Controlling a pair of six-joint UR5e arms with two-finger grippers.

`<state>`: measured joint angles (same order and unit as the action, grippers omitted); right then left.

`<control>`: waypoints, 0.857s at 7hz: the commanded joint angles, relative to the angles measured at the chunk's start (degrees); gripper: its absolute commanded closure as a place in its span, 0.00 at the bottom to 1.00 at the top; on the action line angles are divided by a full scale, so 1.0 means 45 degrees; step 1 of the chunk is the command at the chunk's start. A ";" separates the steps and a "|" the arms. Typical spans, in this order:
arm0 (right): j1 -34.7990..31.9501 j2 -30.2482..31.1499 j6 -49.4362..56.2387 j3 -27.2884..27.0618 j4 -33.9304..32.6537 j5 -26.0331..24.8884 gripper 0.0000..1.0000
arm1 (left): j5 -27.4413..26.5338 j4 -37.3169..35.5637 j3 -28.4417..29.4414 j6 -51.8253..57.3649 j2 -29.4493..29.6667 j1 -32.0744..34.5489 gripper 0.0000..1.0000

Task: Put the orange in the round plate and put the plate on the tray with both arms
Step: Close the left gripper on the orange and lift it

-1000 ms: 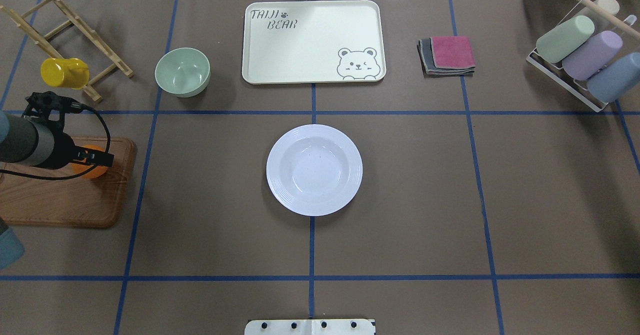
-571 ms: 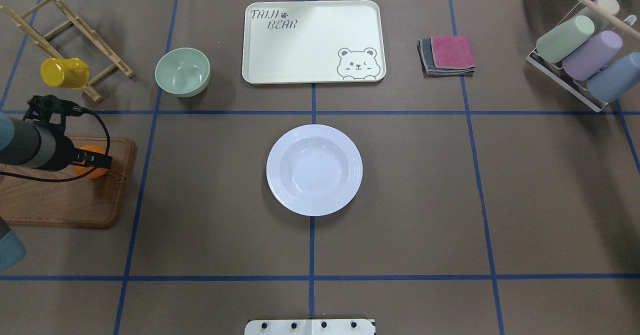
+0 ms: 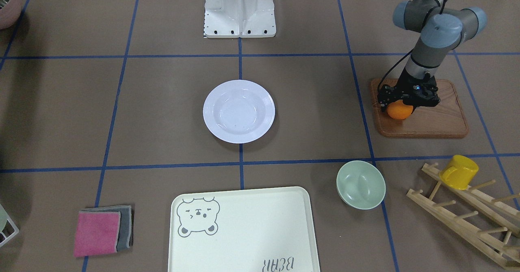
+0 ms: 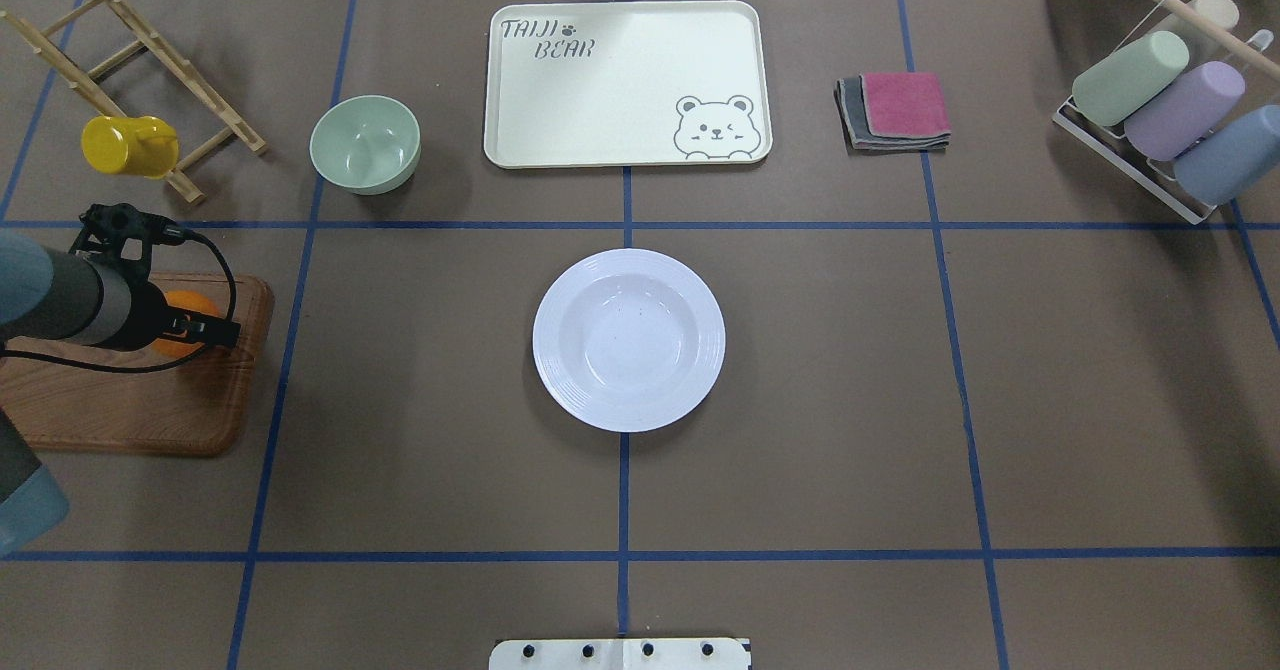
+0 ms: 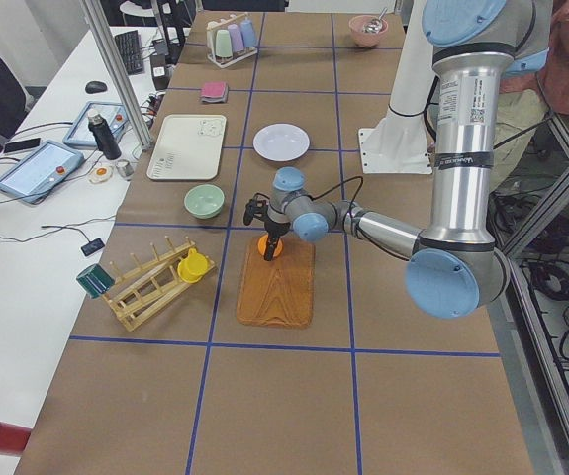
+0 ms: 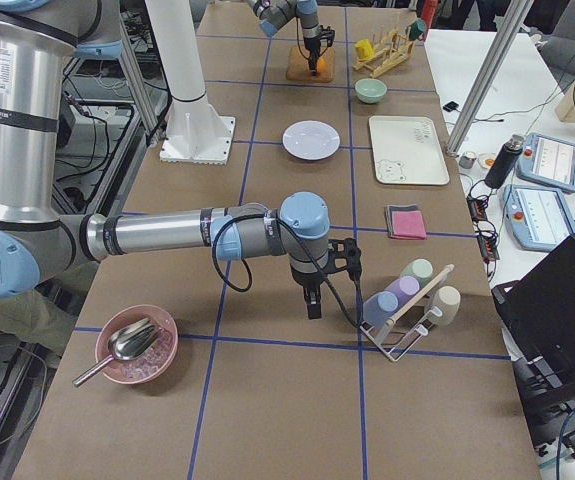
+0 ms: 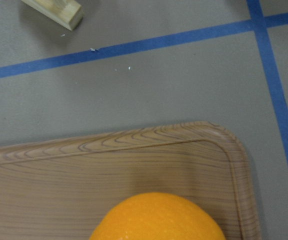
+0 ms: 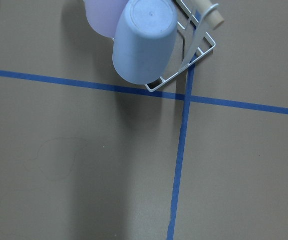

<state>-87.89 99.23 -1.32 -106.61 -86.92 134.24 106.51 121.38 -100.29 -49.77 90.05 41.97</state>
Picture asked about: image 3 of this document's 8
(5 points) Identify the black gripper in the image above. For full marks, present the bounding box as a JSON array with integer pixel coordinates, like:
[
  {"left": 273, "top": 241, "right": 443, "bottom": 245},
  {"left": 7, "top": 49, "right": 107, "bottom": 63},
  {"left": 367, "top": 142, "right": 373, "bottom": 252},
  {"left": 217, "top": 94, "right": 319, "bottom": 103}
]
[{"left": 396, "top": 71, "right": 440, "bottom": 102}]

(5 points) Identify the pink bowl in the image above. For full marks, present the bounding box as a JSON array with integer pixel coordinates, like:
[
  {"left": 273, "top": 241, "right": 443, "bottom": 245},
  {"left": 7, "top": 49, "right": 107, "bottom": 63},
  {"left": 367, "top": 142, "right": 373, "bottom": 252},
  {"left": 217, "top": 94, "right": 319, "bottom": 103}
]
[{"left": 0, "top": 0, "right": 22, "bottom": 30}]

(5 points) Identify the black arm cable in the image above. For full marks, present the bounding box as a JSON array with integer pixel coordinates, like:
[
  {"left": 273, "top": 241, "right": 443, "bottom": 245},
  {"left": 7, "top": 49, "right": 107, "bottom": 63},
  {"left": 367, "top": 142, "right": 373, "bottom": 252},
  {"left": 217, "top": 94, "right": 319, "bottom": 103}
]
[{"left": 378, "top": 0, "right": 447, "bottom": 92}]

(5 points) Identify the white ceramic plate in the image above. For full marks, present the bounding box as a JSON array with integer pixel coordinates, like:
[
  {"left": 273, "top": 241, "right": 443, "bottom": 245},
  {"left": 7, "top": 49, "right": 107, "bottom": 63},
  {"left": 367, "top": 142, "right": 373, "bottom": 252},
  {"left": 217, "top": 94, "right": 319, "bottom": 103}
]
[{"left": 203, "top": 80, "right": 275, "bottom": 144}]

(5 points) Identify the pink folded cloth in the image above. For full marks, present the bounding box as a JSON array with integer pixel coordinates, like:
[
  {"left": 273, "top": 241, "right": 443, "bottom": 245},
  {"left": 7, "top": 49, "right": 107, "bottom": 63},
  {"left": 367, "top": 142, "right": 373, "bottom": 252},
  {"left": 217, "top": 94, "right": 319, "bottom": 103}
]
[{"left": 73, "top": 211, "right": 121, "bottom": 257}]

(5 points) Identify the green ceramic bowl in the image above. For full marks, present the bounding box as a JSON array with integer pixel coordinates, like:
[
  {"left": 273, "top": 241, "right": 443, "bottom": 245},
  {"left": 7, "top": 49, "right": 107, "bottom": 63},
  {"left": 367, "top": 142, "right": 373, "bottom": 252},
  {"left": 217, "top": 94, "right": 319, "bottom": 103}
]
[{"left": 336, "top": 160, "right": 386, "bottom": 210}]

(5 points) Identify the orange fruit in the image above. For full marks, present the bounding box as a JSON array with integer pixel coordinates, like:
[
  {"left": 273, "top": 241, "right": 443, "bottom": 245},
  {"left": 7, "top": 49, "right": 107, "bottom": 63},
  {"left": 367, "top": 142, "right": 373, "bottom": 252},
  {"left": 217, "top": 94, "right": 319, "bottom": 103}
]
[{"left": 386, "top": 100, "right": 414, "bottom": 120}]

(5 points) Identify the grey folded cloth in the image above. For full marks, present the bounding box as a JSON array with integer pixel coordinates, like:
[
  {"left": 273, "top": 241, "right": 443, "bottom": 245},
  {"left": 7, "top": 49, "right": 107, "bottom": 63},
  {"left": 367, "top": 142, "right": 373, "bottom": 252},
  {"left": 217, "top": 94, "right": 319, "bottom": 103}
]
[{"left": 80, "top": 205, "right": 132, "bottom": 252}]

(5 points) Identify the wooden cutting board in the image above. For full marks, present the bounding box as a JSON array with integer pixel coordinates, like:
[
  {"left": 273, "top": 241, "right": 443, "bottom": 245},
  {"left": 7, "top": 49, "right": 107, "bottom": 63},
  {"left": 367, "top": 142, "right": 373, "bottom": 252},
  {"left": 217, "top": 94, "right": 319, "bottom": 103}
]
[{"left": 369, "top": 78, "right": 469, "bottom": 139}]

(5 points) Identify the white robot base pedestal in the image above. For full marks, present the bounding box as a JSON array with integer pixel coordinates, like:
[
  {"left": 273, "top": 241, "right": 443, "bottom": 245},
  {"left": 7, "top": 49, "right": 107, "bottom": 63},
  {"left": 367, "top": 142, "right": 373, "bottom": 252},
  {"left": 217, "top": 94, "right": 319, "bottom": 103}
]
[{"left": 203, "top": 0, "right": 277, "bottom": 39}]

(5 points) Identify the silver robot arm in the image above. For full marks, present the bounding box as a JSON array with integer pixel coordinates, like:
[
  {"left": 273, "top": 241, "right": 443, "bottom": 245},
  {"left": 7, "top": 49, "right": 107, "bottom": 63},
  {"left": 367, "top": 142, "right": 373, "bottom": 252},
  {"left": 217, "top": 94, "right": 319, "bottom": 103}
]
[{"left": 378, "top": 0, "right": 488, "bottom": 107}]

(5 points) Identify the wooden mug drying rack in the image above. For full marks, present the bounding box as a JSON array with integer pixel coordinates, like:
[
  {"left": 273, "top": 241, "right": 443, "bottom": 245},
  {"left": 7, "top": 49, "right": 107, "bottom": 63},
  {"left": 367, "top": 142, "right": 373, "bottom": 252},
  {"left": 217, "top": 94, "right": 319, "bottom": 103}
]
[{"left": 406, "top": 163, "right": 520, "bottom": 272}]

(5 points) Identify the cream bear serving tray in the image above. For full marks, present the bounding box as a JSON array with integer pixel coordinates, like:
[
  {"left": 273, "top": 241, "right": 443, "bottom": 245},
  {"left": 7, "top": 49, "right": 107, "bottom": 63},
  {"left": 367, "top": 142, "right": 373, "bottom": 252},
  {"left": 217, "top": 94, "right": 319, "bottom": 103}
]
[{"left": 168, "top": 186, "right": 320, "bottom": 272}]

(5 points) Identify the yellow mug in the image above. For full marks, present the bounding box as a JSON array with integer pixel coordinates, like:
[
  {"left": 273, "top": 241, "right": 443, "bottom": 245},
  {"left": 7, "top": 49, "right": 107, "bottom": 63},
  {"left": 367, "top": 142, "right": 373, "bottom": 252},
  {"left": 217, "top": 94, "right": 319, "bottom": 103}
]
[{"left": 440, "top": 154, "right": 479, "bottom": 190}]

